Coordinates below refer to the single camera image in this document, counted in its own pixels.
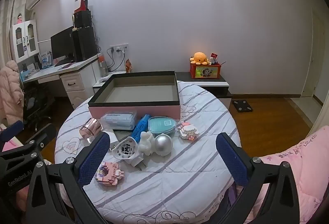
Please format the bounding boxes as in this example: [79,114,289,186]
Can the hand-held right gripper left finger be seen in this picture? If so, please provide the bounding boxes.
[26,132,111,224]

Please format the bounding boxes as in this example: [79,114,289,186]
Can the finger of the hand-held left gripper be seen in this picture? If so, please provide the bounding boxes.
[0,120,24,147]
[26,123,57,149]

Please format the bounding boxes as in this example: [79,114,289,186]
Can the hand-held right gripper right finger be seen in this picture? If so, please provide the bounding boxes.
[215,133,301,224]

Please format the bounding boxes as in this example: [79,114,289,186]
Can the pink purple brick model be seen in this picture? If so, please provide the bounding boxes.
[96,162,121,186]

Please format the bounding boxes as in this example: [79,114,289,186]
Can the white plug charger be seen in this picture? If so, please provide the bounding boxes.
[102,131,119,151]

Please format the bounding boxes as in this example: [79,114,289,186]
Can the rose gold tape roll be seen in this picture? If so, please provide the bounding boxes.
[82,118,103,138]

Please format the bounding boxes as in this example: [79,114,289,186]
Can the white round vented device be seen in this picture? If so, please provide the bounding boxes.
[112,137,146,170]

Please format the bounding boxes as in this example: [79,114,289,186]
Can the clear plastic case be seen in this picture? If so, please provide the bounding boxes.
[100,111,137,131]

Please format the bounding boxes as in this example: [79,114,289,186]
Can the pink white brick model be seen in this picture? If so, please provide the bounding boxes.
[178,121,198,141]

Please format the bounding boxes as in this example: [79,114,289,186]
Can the white figurine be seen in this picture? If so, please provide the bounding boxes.
[139,131,155,156]

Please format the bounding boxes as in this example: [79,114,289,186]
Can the blue marker pen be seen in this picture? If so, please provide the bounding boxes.
[131,114,151,146]

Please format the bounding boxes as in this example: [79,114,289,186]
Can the pink box with black rim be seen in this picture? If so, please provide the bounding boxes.
[88,71,181,122]

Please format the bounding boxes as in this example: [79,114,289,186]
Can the silver ball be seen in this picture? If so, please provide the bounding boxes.
[154,134,173,156]

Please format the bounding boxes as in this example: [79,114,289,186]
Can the teal container with clear lid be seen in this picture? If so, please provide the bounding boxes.
[148,116,178,138]

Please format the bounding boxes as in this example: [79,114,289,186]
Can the black office chair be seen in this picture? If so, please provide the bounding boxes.
[23,83,52,132]

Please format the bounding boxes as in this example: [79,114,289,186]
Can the pink puffer coat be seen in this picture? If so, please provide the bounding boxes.
[0,60,25,118]

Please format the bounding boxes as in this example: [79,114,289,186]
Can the black bathroom scale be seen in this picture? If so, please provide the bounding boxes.
[232,99,254,113]

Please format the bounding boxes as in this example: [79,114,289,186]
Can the white desk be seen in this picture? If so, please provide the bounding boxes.
[22,53,103,109]

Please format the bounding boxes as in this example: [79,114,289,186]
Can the pink desk mat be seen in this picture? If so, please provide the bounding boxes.
[55,60,78,70]

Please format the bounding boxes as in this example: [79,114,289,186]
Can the white side table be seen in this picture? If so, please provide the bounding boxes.
[93,72,126,95]

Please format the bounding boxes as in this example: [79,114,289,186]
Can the blue white box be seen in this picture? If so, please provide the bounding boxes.
[40,51,53,69]

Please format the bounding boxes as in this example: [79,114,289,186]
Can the pink quilt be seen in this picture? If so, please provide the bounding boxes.
[244,125,329,224]

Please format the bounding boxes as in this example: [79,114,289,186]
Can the black white low cabinet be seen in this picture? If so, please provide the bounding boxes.
[176,72,233,108]

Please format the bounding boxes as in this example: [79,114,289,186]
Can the white hutch cabinet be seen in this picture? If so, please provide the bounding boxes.
[9,20,40,63]

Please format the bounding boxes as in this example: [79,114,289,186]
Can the bottle with orange lid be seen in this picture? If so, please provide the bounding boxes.
[99,53,108,77]

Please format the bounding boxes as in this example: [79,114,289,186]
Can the black computer monitor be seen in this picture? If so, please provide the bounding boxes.
[50,26,75,63]

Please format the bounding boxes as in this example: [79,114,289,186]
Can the red storage box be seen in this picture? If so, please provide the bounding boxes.
[190,63,222,79]

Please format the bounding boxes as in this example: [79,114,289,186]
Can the black computer tower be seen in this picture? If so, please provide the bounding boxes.
[72,27,98,62]

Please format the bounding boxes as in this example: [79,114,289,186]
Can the orange octopus plush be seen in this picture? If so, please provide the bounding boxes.
[190,52,210,65]

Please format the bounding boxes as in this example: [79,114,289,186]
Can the cream curtain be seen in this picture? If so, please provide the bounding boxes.
[0,0,27,68]

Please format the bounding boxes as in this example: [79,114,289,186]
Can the black speaker box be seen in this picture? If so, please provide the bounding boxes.
[73,10,92,29]

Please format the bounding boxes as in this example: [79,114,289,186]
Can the white door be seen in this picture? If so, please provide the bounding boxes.
[301,8,324,105]

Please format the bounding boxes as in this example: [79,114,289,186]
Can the red triangular item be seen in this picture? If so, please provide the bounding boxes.
[74,0,89,13]

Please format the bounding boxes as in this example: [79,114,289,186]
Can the black power cables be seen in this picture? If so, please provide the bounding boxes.
[107,47,126,73]

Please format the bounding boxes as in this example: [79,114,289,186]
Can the white wall socket strip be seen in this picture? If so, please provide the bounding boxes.
[110,44,129,54]

